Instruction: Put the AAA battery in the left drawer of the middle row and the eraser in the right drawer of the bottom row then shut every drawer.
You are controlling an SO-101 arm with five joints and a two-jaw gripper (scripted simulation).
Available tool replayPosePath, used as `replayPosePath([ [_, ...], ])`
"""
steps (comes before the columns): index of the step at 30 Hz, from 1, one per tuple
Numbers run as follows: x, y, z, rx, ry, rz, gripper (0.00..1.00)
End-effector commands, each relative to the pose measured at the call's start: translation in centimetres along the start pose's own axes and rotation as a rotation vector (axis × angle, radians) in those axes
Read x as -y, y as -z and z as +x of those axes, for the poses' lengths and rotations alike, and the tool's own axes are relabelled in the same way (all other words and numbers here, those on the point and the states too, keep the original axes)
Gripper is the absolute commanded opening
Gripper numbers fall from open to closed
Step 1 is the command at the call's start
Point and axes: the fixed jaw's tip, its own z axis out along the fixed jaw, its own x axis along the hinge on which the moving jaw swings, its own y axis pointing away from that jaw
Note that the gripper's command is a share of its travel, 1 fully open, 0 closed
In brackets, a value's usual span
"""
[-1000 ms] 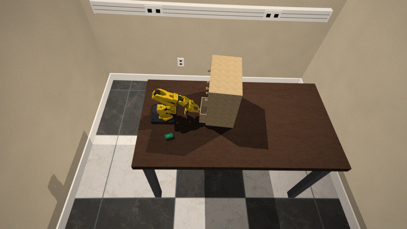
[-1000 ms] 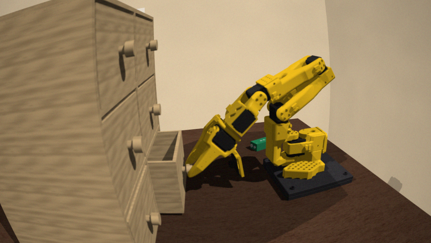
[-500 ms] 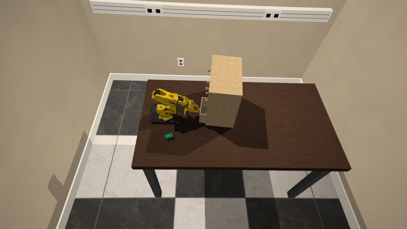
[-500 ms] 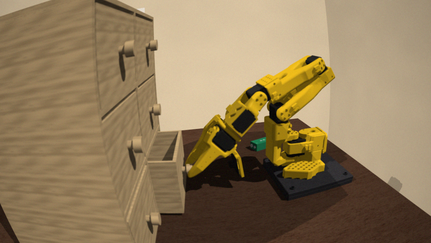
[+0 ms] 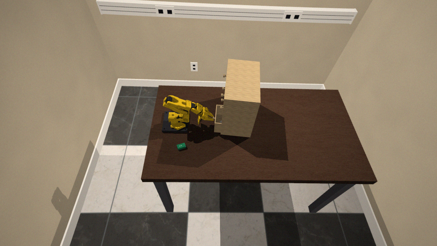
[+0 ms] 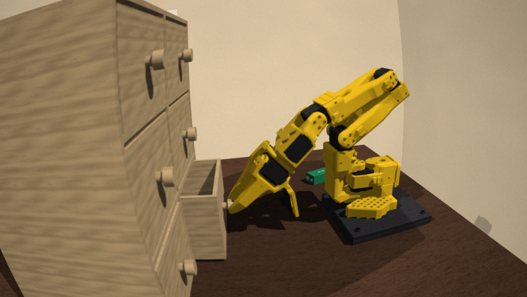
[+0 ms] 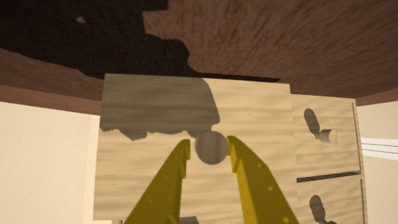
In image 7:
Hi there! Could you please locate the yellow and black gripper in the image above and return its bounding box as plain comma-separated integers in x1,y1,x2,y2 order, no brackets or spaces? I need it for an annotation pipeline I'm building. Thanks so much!
123,136,300,224

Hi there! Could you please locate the wooden chest of drawers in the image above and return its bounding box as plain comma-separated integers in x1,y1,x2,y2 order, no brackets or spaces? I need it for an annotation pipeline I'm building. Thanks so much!
291,94,368,224

